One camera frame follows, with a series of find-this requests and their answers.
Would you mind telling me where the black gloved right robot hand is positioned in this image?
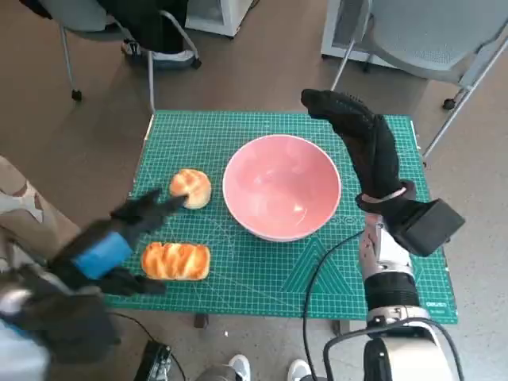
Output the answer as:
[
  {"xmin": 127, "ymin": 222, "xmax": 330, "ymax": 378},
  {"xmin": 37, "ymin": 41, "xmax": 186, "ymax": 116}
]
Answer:
[{"xmin": 300, "ymin": 88, "xmax": 410, "ymax": 199}]

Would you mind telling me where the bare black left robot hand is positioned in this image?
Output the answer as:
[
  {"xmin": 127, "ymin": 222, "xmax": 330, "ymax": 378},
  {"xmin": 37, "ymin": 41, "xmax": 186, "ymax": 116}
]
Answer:
[{"xmin": 47, "ymin": 188, "xmax": 187, "ymax": 297}]

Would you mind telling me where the long orange bread loaf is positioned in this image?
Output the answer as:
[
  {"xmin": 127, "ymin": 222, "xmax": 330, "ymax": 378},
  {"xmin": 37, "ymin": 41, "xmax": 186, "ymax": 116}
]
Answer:
[{"xmin": 141, "ymin": 241, "xmax": 211, "ymax": 282}]

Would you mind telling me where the pink bowl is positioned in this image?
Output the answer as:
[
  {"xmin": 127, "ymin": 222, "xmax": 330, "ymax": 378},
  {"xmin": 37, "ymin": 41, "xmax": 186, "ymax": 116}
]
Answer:
[{"xmin": 221, "ymin": 134, "xmax": 343, "ymax": 243}]

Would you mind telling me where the round bread bun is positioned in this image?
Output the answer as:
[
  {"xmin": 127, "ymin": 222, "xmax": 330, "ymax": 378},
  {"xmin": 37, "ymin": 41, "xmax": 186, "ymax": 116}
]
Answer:
[{"xmin": 169, "ymin": 168, "xmax": 212, "ymax": 210}]

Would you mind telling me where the person in beige trousers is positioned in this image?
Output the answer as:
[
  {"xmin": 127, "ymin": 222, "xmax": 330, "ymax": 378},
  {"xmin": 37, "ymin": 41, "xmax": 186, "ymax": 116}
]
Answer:
[{"xmin": 0, "ymin": 154, "xmax": 83, "ymax": 271}]

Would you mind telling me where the black floor device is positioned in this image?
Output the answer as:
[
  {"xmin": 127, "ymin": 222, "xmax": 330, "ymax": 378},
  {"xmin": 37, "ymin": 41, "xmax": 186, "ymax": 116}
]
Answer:
[{"xmin": 133, "ymin": 339, "xmax": 174, "ymax": 381}]

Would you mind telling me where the white cabinet with grille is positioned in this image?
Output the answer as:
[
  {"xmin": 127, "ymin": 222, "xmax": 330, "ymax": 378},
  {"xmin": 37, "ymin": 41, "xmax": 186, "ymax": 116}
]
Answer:
[{"xmin": 320, "ymin": 0, "xmax": 398, "ymax": 68}]

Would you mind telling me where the grey mesh chair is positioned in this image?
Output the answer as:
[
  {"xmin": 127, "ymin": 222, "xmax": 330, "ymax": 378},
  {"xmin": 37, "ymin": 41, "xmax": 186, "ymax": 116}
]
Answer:
[{"xmin": 329, "ymin": 0, "xmax": 508, "ymax": 160}]

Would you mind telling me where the green cutting mat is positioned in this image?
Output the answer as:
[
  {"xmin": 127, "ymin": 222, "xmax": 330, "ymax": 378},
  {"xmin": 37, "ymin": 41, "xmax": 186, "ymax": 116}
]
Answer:
[{"xmin": 105, "ymin": 110, "xmax": 458, "ymax": 321}]

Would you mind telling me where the white shoe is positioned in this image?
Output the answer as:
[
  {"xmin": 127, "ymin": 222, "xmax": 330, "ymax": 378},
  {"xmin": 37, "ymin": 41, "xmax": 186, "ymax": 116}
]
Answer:
[
  {"xmin": 287, "ymin": 359, "xmax": 313, "ymax": 381},
  {"xmin": 229, "ymin": 354, "xmax": 252, "ymax": 381}
]

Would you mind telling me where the small white cabinet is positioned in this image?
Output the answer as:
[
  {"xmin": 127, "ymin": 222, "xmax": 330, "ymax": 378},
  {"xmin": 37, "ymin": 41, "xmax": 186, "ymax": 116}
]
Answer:
[{"xmin": 184, "ymin": 0, "xmax": 253, "ymax": 39}]

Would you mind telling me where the grey chair with solid seat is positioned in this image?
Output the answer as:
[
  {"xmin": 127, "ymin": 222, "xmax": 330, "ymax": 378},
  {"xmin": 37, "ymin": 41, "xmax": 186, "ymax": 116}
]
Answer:
[{"xmin": 33, "ymin": 0, "xmax": 202, "ymax": 114}]

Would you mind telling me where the person in black trousers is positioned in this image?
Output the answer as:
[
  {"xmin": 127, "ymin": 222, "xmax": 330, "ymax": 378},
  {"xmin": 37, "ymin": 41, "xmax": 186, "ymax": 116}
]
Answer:
[{"xmin": 97, "ymin": 0, "xmax": 199, "ymax": 63}]

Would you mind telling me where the black cable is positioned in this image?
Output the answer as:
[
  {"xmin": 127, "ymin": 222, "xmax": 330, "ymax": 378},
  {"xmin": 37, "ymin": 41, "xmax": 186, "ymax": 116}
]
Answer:
[
  {"xmin": 302, "ymin": 229, "xmax": 366, "ymax": 381},
  {"xmin": 106, "ymin": 311, "xmax": 188, "ymax": 381},
  {"xmin": 322, "ymin": 315, "xmax": 465, "ymax": 381}
]

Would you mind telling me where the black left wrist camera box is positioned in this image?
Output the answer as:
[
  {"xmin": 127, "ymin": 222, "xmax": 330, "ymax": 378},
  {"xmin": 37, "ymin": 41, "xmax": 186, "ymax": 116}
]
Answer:
[{"xmin": 23, "ymin": 273, "xmax": 122, "ymax": 364}]

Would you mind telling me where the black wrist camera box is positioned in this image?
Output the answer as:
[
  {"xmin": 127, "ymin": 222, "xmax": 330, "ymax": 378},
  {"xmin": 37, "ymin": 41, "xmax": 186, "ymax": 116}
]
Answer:
[
  {"xmin": 23, "ymin": 273, "xmax": 122, "ymax": 364},
  {"xmin": 391, "ymin": 198, "xmax": 466, "ymax": 257}
]

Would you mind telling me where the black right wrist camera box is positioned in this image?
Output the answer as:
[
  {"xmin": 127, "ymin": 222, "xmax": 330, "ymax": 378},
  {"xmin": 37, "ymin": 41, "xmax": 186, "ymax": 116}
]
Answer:
[{"xmin": 391, "ymin": 198, "xmax": 466, "ymax": 257}]

